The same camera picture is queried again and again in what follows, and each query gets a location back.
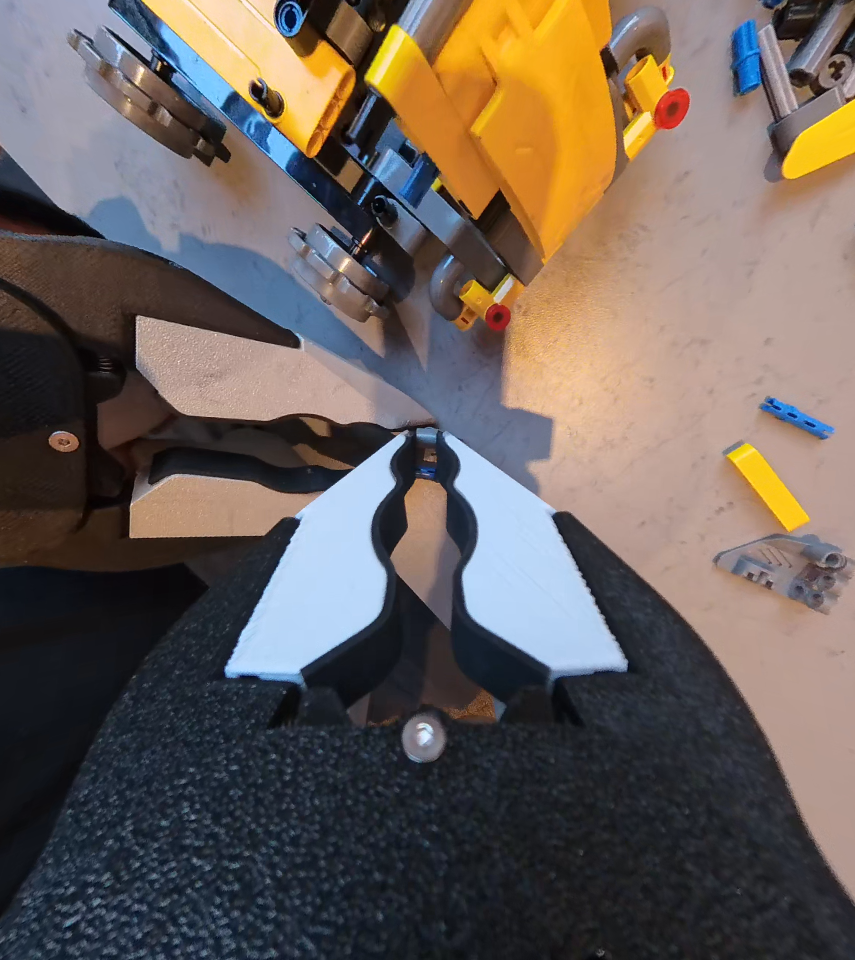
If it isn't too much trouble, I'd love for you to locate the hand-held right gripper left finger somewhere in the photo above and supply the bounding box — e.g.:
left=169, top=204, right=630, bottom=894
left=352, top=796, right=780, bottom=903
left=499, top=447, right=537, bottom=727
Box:
left=225, top=431, right=417, bottom=706

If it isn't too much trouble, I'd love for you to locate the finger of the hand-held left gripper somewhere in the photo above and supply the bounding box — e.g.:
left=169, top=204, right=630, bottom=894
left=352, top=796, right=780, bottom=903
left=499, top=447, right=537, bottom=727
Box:
left=135, top=315, right=438, bottom=450
left=129, top=447, right=378, bottom=539

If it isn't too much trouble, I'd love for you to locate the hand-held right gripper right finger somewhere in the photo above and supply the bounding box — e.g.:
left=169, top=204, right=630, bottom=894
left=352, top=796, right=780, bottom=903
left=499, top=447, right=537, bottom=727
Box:
left=435, top=431, right=629, bottom=710

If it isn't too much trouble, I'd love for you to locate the grey connector with blue pin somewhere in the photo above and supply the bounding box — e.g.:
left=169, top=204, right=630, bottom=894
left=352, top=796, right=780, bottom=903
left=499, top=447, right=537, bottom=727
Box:
left=414, top=426, right=444, bottom=481

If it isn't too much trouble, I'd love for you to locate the grey brick panel assembly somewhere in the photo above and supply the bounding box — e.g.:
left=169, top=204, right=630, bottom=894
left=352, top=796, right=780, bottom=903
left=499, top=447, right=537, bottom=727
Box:
left=712, top=532, right=855, bottom=616

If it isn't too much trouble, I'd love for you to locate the pale grey desk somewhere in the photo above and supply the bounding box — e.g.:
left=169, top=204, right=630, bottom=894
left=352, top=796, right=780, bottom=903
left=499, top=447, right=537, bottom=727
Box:
left=0, top=0, right=855, bottom=931

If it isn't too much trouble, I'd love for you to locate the yellow brick beam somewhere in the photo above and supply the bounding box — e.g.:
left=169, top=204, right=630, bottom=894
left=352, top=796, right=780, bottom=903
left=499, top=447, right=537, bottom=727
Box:
left=723, top=442, right=811, bottom=534

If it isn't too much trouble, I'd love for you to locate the blue brick pin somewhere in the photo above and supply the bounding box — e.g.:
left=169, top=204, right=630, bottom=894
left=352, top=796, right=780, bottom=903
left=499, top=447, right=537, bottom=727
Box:
left=759, top=396, right=836, bottom=440
left=729, top=18, right=762, bottom=97

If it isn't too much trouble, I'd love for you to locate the yellow brick-built toy vehicle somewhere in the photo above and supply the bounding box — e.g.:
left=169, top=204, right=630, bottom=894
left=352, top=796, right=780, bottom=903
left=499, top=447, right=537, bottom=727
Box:
left=67, top=0, right=693, bottom=333

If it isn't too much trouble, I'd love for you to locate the grey and yellow brick assembly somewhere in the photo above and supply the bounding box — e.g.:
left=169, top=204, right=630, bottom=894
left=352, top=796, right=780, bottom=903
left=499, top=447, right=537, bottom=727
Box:
left=757, top=0, right=855, bottom=183

